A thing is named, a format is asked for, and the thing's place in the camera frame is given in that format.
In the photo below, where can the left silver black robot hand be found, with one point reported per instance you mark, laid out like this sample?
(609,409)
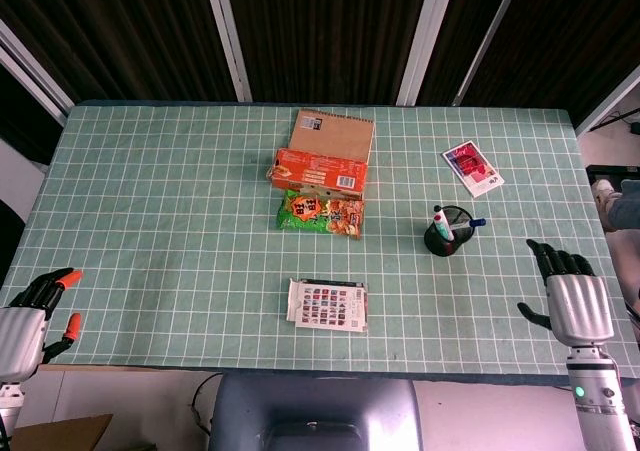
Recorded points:
(20,331)

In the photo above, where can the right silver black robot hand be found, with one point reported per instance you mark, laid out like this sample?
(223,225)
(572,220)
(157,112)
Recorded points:
(580,306)

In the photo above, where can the red and white marker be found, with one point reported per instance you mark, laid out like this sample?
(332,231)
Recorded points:
(441,218)

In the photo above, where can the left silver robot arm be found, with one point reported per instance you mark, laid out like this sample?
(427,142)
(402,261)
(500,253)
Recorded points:
(10,396)

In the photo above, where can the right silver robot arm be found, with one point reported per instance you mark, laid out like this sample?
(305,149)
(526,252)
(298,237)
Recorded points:
(595,401)

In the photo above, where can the black mesh pen holder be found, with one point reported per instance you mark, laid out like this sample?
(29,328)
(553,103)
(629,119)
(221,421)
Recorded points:
(440,245)

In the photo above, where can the person leg in jeans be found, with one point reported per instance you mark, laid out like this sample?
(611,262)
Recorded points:
(625,206)

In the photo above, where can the brown cardboard box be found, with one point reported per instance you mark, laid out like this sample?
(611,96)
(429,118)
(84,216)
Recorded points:
(60,436)

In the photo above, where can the white shoe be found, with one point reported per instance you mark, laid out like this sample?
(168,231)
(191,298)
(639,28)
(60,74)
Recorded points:
(602,191)

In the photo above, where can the black floor stand base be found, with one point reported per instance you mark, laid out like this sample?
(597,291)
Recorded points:
(610,171)

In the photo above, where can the red white picture card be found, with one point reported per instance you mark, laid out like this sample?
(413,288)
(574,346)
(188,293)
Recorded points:
(472,166)

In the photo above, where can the green grid tablecloth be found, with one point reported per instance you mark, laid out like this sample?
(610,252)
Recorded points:
(175,196)

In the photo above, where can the white flat postcard pack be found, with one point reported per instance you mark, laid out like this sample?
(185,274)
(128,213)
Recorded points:
(325,303)

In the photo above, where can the grey robot torso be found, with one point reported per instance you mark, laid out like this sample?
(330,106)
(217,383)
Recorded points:
(315,406)

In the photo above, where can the green snack bag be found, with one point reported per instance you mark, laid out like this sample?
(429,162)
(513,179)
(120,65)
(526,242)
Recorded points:
(310,216)

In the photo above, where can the orange cardboard snack box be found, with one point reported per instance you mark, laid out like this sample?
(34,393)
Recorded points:
(320,171)

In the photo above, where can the brown kraft spiral notebook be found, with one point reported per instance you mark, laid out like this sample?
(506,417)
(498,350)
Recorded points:
(335,136)

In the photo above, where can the thin white partition frame post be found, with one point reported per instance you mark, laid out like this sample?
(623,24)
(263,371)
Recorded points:
(488,36)

